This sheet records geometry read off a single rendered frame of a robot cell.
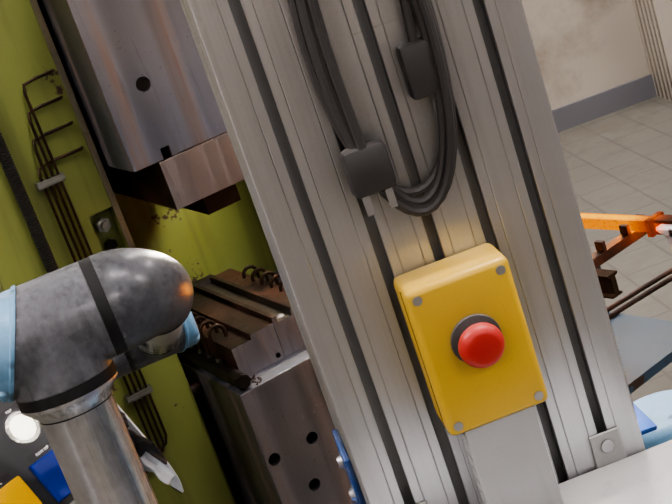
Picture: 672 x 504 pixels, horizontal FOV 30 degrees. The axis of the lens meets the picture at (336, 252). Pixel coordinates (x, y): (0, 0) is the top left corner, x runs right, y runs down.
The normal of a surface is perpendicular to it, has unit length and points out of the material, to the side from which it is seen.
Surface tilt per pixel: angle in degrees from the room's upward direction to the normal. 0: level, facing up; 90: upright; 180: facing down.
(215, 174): 90
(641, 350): 0
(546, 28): 90
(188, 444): 90
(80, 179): 90
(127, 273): 52
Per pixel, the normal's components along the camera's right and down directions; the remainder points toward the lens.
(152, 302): 0.74, 0.02
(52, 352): 0.26, 0.11
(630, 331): -0.31, -0.90
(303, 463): 0.48, 0.13
